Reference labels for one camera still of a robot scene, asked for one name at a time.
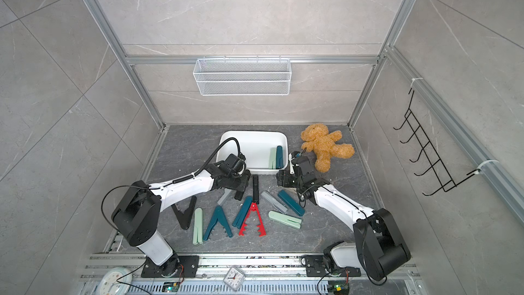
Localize light green pliers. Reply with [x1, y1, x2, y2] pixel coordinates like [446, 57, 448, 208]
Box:
[268, 147, 276, 169]
[268, 211, 302, 229]
[192, 208, 203, 244]

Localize dark teal pliers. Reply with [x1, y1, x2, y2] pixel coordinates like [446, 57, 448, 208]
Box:
[275, 146, 284, 169]

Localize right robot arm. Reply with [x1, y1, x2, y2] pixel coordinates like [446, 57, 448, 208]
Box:
[276, 152, 412, 285]

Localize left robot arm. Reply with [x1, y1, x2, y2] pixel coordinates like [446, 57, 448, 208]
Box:
[109, 154, 251, 277]

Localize grey open pliers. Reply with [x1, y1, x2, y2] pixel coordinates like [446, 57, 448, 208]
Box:
[217, 188, 234, 206]

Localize dark teal pliers floor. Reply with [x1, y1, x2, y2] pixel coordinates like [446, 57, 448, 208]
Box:
[278, 190, 305, 217]

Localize red open pliers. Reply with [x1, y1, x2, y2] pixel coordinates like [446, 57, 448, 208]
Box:
[239, 202, 267, 237]

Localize white storage box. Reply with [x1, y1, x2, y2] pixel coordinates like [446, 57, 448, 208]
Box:
[219, 131, 289, 175]

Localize grey closed pliers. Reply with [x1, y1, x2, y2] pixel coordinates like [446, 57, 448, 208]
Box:
[261, 191, 288, 214]

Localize teal closed pliers centre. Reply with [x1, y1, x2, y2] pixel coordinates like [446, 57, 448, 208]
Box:
[233, 196, 252, 229]

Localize teal open pliers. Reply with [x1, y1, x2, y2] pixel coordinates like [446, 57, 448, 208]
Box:
[203, 206, 233, 241]

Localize brown teddy bear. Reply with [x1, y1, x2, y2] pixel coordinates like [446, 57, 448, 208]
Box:
[301, 124, 355, 173]

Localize small square clock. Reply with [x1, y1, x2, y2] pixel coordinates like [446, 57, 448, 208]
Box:
[223, 266, 246, 291]

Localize round white clock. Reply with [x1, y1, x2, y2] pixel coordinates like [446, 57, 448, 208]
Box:
[96, 267, 132, 295]

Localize black corrugated cable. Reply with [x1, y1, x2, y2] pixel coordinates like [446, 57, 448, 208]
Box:
[192, 137, 243, 179]

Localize white wire mesh basket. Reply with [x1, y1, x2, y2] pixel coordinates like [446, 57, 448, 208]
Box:
[193, 58, 292, 96]

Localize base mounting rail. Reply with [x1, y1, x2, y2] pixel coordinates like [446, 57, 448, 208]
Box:
[78, 253, 427, 294]

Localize black wall hook rack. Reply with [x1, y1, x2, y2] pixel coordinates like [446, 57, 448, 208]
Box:
[393, 88, 481, 197]

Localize aluminium frame rail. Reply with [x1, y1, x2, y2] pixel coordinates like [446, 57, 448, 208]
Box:
[83, 0, 166, 130]

